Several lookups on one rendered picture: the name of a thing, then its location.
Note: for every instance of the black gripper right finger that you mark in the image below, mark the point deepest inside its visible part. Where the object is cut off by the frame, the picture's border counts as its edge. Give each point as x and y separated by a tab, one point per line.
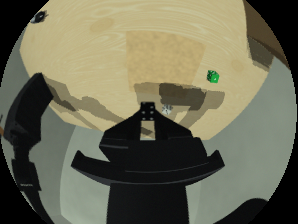
169	129

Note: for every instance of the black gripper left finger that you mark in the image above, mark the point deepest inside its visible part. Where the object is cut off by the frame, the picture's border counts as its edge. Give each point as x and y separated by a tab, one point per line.
126	129

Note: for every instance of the black die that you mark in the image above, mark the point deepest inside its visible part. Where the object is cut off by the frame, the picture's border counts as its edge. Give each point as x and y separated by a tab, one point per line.
147	111

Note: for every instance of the green die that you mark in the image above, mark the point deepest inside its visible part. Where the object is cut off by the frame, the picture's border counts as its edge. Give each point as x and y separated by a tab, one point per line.
213	76

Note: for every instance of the white die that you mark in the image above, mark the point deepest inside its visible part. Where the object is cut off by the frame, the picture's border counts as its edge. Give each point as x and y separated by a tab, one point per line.
166	109

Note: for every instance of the brown cardboard box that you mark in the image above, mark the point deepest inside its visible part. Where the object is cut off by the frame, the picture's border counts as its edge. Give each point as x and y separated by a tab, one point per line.
259	30

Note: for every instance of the tan square mat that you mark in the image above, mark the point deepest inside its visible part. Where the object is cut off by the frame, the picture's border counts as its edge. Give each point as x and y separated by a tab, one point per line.
162	63

